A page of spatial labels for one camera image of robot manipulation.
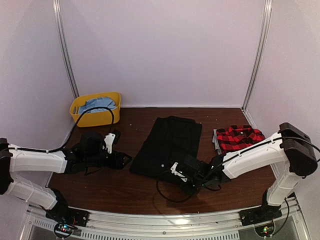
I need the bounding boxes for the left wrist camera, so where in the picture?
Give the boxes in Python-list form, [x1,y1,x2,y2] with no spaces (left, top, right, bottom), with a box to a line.
[79,130,121,155]

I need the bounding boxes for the black long sleeve shirt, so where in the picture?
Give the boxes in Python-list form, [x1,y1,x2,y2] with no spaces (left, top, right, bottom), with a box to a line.
[129,116,202,185]

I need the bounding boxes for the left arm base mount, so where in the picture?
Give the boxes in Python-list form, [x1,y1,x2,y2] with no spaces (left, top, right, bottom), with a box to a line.
[41,188,89,227]

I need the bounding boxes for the light blue shirt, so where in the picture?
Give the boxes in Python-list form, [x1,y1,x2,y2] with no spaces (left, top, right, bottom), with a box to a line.
[78,97,117,114]

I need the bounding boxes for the aluminium corner post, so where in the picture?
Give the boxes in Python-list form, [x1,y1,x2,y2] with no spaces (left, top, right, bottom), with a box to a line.
[241,0,273,112]
[52,0,80,99]

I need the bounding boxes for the yellow plastic basket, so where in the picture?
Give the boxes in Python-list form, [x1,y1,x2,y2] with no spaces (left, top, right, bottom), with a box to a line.
[69,92,121,128]

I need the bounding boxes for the left circuit board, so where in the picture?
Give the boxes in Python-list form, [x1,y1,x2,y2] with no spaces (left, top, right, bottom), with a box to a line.
[53,223,77,239]

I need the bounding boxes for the aluminium right corner post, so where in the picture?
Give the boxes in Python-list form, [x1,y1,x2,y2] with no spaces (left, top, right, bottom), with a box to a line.
[241,0,273,112]

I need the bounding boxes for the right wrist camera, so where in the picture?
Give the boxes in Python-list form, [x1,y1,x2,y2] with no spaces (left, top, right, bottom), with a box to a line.
[169,155,202,183]

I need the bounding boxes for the grey folded shirt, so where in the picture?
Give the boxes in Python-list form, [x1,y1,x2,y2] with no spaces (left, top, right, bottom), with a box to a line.
[212,129,222,155]

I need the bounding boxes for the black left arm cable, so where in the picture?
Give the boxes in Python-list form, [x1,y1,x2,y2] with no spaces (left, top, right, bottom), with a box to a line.
[24,106,115,153]

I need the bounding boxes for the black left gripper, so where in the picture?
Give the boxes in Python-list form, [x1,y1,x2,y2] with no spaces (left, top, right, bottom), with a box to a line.
[85,149,132,170]

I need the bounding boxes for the aluminium left corner post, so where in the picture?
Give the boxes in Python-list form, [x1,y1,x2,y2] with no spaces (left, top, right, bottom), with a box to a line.
[52,0,80,99]

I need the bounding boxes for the circuit board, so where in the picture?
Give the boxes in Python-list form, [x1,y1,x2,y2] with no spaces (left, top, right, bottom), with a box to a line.
[254,223,275,238]
[53,223,77,239]

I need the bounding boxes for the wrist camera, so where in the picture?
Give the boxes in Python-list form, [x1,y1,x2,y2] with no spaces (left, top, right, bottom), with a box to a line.
[169,155,202,183]
[79,130,121,155]

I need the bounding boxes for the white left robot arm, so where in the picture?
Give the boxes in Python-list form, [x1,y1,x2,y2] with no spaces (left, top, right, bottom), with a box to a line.
[0,133,132,222]

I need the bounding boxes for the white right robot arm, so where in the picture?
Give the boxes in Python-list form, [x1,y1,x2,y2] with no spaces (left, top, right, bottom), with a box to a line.
[170,122,318,221]

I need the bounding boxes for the red black plaid shirt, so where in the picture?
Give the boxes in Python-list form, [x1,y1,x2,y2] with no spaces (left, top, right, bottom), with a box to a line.
[216,125,266,154]

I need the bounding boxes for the right circuit board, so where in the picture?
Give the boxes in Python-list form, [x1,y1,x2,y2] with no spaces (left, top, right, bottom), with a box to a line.
[254,223,275,238]

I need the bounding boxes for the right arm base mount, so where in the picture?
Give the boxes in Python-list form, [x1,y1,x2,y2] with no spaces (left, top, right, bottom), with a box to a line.
[238,197,282,226]

